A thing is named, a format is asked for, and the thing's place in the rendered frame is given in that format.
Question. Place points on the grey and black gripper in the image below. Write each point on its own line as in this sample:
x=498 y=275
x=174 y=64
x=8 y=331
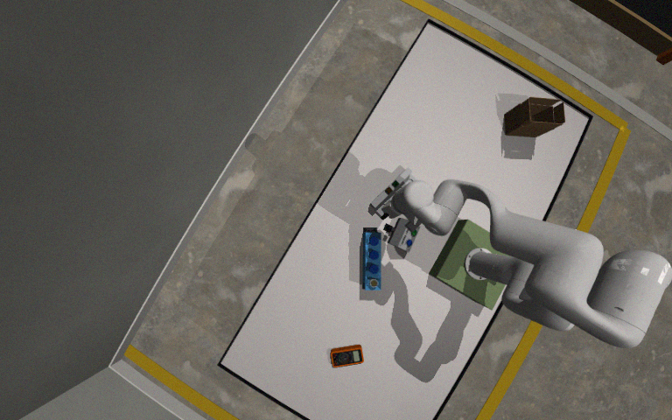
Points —
x=389 y=210

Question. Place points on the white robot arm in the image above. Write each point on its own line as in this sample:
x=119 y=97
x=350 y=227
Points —
x=560 y=263

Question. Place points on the orange digital multimeter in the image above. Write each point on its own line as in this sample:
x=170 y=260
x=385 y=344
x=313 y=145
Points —
x=347 y=355

